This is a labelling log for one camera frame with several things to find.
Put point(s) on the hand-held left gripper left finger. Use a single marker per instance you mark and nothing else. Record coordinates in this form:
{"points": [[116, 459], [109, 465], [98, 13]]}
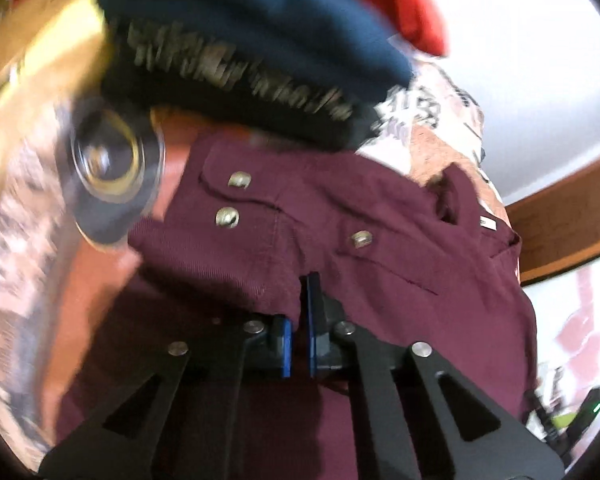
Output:
{"points": [[286, 347]]}

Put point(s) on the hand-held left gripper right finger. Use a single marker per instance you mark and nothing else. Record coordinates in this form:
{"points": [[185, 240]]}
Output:
{"points": [[312, 322]]}

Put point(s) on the maroon button shirt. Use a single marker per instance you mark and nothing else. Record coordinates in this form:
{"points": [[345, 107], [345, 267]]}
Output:
{"points": [[370, 270]]}

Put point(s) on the white cabinet with pink stickers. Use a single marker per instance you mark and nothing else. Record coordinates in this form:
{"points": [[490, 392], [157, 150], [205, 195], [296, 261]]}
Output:
{"points": [[580, 320]]}

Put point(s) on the black printed folded garment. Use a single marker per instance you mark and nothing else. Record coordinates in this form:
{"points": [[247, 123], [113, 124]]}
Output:
{"points": [[240, 90]]}

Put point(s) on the round metallic object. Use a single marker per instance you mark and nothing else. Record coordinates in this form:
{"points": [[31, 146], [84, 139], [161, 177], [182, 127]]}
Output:
{"points": [[112, 165]]}

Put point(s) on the navy folded garment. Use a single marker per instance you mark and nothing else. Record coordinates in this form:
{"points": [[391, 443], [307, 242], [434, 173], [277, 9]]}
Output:
{"points": [[260, 15]]}

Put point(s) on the yellow paw-print board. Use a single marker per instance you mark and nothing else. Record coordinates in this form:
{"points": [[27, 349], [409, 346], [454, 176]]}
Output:
{"points": [[40, 35]]}

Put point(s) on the wooden door frame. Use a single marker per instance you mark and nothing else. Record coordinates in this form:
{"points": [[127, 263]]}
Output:
{"points": [[560, 220]]}

